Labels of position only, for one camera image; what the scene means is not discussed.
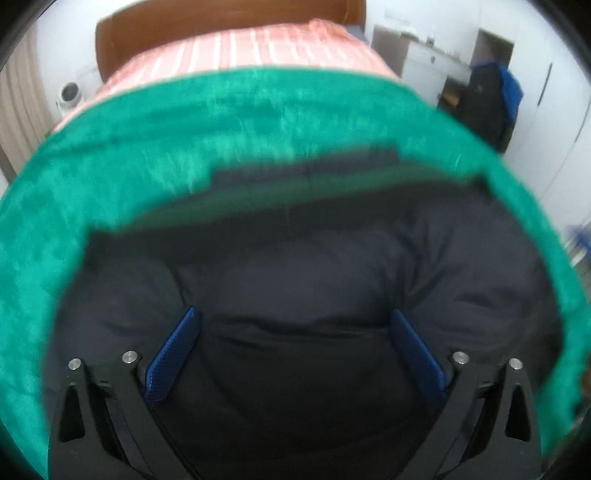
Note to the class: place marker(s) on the green patterned blanket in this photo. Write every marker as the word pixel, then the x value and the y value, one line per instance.
pixel 138 138

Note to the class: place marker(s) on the black puffer jacket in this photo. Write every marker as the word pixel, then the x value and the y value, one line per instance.
pixel 300 277

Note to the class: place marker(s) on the pink striped bedsheet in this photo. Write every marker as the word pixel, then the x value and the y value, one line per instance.
pixel 258 50

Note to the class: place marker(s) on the white wardrobe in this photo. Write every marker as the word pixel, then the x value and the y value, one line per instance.
pixel 554 69

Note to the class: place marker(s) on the white desk with drawers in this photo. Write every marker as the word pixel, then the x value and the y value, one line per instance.
pixel 415 55

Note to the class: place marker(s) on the blue garment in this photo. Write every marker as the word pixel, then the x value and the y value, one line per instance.
pixel 511 90

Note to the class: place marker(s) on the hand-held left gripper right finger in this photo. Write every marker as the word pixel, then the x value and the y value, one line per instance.
pixel 418 355

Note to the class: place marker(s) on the beige curtain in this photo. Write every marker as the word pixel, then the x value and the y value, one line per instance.
pixel 23 110

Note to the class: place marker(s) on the wooden bed headboard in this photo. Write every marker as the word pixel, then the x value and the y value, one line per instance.
pixel 138 32

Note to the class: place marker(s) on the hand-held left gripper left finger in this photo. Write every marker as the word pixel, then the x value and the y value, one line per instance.
pixel 173 355

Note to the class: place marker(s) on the white round fan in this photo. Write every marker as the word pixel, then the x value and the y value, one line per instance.
pixel 70 94

